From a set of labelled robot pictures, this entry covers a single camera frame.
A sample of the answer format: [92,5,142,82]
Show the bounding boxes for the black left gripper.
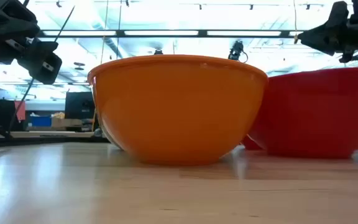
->
[0,0,63,85]

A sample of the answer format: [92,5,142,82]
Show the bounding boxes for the orange plastic bowl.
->
[87,54,269,166]

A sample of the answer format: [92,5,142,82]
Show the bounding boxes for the nested rainbow bowls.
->
[247,67,358,159]

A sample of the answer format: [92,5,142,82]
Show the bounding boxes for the blue storage bin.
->
[29,115,53,128]

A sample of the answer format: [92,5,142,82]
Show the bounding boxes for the black computer monitor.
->
[64,91,96,121]

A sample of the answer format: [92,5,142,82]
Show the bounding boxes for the light wooden desk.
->
[0,130,94,139]

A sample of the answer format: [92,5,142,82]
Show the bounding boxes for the brown cardboard box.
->
[51,117,84,129]

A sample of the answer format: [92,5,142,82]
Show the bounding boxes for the long black cable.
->
[7,5,76,135]

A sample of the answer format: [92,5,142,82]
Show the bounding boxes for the black overhead camera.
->
[227,40,249,63]

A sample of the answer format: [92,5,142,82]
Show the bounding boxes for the black overhead frame beam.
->
[38,29,305,39]

